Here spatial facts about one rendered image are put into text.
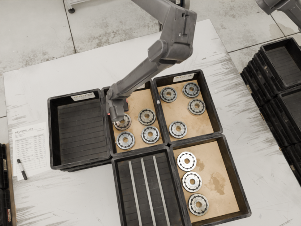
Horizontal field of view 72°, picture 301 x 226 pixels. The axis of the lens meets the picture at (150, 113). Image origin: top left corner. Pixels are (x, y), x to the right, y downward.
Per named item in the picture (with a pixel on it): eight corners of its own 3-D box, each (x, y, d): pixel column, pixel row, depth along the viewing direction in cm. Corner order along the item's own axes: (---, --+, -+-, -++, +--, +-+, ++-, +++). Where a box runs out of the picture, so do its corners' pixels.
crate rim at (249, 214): (168, 145, 108) (168, 145, 106) (222, 134, 110) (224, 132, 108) (189, 230, 95) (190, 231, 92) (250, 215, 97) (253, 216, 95)
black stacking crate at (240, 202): (167, 149, 117) (169, 145, 106) (217, 138, 119) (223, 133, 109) (186, 226, 104) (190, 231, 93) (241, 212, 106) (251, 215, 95)
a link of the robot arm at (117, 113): (129, 86, 90) (110, 86, 85) (135, 110, 87) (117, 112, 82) (119, 98, 99) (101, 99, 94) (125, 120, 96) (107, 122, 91)
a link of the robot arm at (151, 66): (191, 38, 58) (160, 33, 52) (195, 57, 57) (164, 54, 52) (126, 87, 94) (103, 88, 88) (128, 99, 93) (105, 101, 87)
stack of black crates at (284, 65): (238, 74, 210) (260, 45, 168) (264, 66, 213) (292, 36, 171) (256, 109, 197) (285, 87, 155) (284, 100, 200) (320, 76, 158)
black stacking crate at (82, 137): (56, 106, 126) (47, 98, 115) (104, 96, 128) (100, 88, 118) (60, 171, 113) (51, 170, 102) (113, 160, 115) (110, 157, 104)
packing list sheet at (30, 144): (9, 130, 132) (8, 130, 132) (45, 119, 135) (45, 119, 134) (14, 181, 121) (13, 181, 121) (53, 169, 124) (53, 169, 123)
